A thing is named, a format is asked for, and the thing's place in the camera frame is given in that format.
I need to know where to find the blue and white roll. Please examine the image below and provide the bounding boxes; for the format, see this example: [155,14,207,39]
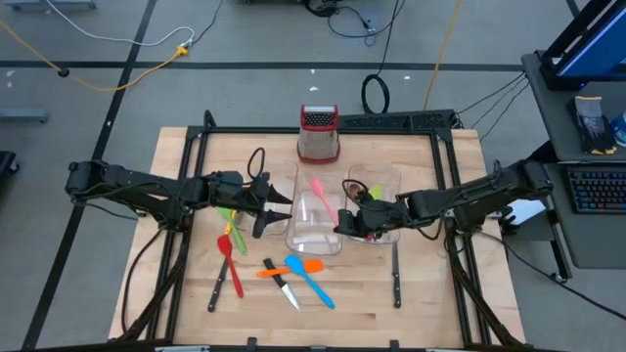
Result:
[610,110,626,148]

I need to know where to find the black coiled cable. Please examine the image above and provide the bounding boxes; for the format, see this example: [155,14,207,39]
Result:
[360,0,405,115]

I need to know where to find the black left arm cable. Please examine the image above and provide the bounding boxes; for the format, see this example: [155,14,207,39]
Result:
[120,227,167,333]

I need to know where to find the black handled paring knife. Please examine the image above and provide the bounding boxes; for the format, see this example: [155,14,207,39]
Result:
[262,257,302,312]

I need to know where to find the black cables to cart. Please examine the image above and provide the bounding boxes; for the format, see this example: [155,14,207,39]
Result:
[454,71,530,143]

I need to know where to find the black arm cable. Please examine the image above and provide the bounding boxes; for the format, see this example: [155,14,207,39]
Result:
[120,227,167,333]
[476,229,626,322]

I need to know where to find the black chair base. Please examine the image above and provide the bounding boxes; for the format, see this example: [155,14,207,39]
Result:
[0,150,20,177]

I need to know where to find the grey work gloves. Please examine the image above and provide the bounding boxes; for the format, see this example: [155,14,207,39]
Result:
[566,95,618,156]

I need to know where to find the white paper sheet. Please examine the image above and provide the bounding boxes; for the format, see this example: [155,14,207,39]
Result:
[508,198,547,226]

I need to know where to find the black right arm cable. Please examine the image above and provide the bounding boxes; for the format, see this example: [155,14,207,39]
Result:
[476,229,626,322]

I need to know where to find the red and metal box grater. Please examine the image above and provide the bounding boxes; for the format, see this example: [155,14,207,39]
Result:
[296,104,341,165]

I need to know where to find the green silicone spatula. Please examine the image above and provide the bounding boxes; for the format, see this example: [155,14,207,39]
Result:
[217,207,248,257]

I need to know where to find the yellow extension cable with plug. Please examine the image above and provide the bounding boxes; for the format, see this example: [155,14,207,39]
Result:
[0,19,190,93]

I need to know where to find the black computer monitor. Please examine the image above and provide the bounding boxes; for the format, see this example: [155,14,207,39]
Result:
[540,0,626,92]

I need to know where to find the orange silicone spatula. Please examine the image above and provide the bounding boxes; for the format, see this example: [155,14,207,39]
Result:
[256,257,326,279]

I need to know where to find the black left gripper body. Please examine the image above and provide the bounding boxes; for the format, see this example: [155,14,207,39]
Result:
[208,169,272,240]

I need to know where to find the red silicone spatula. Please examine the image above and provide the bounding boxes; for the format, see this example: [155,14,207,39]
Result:
[216,234,245,298]

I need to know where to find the brown wooden spoon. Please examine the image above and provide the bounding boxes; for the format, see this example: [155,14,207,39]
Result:
[347,180,368,201]

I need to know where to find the black aluminium table frame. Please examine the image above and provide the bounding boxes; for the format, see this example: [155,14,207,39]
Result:
[114,110,527,351]

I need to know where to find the black cable tangle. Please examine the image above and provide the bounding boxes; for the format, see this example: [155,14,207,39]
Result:
[302,0,407,48]

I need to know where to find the clear plastic bin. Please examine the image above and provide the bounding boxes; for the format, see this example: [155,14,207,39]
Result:
[344,163,402,245]
[286,171,345,257]
[244,159,298,237]

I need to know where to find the grey floor stand base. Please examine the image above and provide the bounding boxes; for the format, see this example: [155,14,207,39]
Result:
[0,108,50,124]

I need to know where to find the grey equipment cart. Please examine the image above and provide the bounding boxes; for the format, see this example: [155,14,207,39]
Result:
[520,51,626,270]

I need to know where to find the white floor cable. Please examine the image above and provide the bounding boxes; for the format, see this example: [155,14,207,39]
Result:
[43,0,196,49]

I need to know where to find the blue silicone spatula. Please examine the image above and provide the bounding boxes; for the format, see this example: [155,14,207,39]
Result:
[285,252,336,311]

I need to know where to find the black backlit keyboard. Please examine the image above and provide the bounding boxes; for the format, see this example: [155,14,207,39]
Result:
[565,165,626,215]

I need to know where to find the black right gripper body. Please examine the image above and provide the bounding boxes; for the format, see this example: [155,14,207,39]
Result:
[334,194,412,240]

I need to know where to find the pink silicone spatula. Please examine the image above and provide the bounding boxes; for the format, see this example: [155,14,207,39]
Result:
[310,176,340,227]

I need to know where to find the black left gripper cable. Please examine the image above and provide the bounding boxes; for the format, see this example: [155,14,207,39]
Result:
[246,147,267,181]

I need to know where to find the black steak knife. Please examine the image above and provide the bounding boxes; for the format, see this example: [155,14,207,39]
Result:
[390,242,402,309]
[207,257,229,313]

